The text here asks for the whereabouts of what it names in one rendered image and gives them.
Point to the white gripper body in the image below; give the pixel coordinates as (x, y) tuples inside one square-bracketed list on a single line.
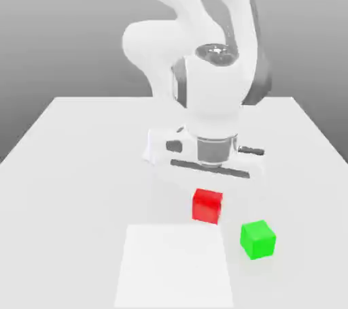
[(209, 168)]

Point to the small green cube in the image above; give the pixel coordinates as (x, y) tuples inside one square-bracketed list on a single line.
[(257, 240)]

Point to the small red cube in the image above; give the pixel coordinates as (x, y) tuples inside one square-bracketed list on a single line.
[(206, 207)]

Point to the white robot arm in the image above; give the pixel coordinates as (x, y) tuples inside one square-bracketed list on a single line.
[(212, 91)]

